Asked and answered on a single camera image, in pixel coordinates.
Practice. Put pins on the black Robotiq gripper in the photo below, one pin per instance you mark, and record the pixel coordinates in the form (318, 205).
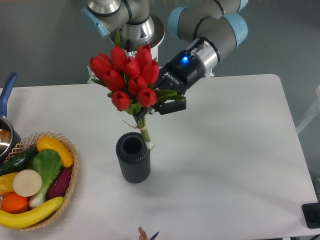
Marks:
(183, 71)

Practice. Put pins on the red tulip bouquet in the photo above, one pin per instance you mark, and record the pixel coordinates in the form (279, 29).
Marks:
(131, 81)

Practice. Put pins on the black pen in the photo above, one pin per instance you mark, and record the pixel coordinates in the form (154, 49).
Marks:
(154, 236)

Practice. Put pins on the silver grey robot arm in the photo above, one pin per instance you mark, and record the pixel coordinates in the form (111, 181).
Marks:
(213, 29)

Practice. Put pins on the dark grey ribbed vase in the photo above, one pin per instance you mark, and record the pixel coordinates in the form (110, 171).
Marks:
(133, 157)

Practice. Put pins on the bare human hand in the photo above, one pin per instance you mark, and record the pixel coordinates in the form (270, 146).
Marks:
(142, 234)

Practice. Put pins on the green bok choy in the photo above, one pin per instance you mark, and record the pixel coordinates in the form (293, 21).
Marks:
(47, 163)

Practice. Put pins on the purple sweet potato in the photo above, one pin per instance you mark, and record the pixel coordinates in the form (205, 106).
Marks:
(60, 185)

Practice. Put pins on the woven wicker basket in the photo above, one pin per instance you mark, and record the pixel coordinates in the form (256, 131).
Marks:
(31, 141)

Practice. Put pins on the dark green cucumber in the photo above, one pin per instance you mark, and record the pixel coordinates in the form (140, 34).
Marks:
(18, 162)

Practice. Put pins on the black device at edge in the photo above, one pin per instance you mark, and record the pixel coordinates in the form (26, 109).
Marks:
(311, 213)

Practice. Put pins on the yellow bell pepper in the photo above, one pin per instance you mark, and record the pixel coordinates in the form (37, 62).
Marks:
(6, 183)

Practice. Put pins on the orange fruit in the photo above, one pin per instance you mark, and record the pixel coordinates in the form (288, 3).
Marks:
(14, 204)

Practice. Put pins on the yellow banana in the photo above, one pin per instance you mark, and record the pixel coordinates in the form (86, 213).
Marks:
(31, 217)

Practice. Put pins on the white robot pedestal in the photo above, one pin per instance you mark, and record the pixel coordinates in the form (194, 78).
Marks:
(154, 53)

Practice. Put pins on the white frame leg right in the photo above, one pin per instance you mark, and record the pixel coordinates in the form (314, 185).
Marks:
(310, 113)

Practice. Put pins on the blue handled steel pot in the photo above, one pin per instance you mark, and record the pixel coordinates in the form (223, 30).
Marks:
(8, 136)

